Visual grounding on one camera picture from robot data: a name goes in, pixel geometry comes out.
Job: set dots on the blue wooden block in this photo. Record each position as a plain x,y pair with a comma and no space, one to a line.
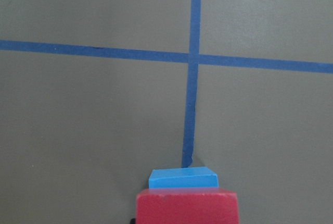
191,177

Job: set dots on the red wooden block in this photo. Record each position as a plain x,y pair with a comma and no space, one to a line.
187,205

